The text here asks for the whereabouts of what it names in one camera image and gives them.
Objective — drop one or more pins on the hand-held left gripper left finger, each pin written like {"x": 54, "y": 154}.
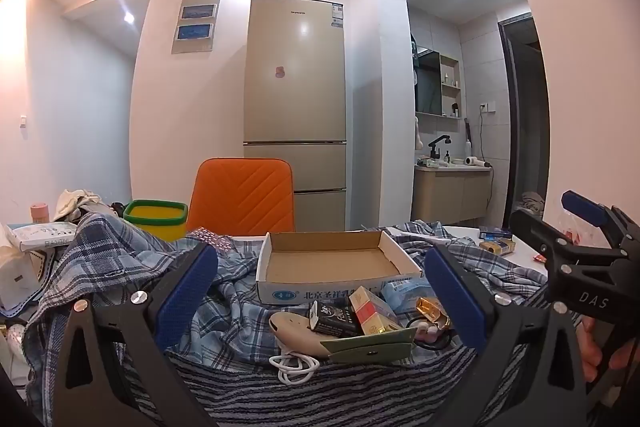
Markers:
{"x": 187, "y": 292}

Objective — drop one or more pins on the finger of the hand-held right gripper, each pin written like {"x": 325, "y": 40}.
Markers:
{"x": 582, "y": 206}
{"x": 535, "y": 229}

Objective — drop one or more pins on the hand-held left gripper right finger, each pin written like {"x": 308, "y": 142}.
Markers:
{"x": 455, "y": 297}

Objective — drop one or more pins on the blue tissue packet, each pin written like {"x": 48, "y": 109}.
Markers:
{"x": 405, "y": 294}

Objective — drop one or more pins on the red and gold box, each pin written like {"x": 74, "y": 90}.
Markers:
{"x": 372, "y": 312}

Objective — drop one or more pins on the green card wallet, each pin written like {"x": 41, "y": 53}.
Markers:
{"x": 370, "y": 347}

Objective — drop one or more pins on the shallow cardboard box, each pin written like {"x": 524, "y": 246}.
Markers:
{"x": 325, "y": 259}

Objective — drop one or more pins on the person's right hand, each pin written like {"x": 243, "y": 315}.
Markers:
{"x": 589, "y": 349}

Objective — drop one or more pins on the grey cloth pile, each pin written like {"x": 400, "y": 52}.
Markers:
{"x": 532, "y": 203}

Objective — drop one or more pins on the gold wrapper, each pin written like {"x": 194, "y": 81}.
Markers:
{"x": 431, "y": 309}

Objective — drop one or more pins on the small red packet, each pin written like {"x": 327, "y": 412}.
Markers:
{"x": 540, "y": 258}

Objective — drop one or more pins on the blue cigarette packet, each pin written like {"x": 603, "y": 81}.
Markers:
{"x": 495, "y": 233}

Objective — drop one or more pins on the yellow cigarette packet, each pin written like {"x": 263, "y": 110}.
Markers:
{"x": 497, "y": 247}

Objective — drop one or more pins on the small pink item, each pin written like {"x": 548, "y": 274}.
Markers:
{"x": 427, "y": 332}

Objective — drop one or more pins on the red patterned cloth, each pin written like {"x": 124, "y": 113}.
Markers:
{"x": 212, "y": 238}

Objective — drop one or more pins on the yellow bin with green rim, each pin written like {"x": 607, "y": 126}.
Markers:
{"x": 155, "y": 219}

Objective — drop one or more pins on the wooden vanity cabinet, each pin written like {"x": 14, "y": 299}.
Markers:
{"x": 450, "y": 194}

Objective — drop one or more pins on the white hair dryer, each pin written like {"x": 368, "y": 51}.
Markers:
{"x": 472, "y": 161}

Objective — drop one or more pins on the blue plaid shirt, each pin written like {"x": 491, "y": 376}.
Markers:
{"x": 100, "y": 257}

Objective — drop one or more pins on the dark door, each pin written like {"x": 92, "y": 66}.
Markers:
{"x": 525, "y": 117}

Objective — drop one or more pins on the orange chair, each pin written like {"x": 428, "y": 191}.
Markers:
{"x": 242, "y": 197}

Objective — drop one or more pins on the beige round device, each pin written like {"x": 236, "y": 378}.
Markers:
{"x": 295, "y": 331}

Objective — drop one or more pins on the black cigarette box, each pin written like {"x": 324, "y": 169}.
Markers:
{"x": 332, "y": 321}

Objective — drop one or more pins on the black faucet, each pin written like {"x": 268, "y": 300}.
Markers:
{"x": 436, "y": 144}

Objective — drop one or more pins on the beige cloth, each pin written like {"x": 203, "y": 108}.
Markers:
{"x": 75, "y": 203}

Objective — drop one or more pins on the white printed packet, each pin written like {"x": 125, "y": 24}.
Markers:
{"x": 42, "y": 237}

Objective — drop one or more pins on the dark striped cloth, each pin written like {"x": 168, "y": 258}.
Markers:
{"x": 300, "y": 399}

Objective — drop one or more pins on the pink cup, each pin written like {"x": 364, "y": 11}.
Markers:
{"x": 40, "y": 213}

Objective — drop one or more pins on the white bag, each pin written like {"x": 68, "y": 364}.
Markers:
{"x": 20, "y": 279}

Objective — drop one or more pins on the bathroom mirror cabinet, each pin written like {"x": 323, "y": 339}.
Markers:
{"x": 430, "y": 82}

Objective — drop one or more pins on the beige refrigerator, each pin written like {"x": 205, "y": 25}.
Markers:
{"x": 295, "y": 117}

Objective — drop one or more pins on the pink fridge magnet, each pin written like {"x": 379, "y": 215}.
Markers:
{"x": 280, "y": 72}

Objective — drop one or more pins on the fridge label sticker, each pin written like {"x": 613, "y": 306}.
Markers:
{"x": 337, "y": 14}

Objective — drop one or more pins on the white wall socket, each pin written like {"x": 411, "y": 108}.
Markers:
{"x": 487, "y": 107}

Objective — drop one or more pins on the grey wall panel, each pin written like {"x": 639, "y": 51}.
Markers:
{"x": 196, "y": 24}

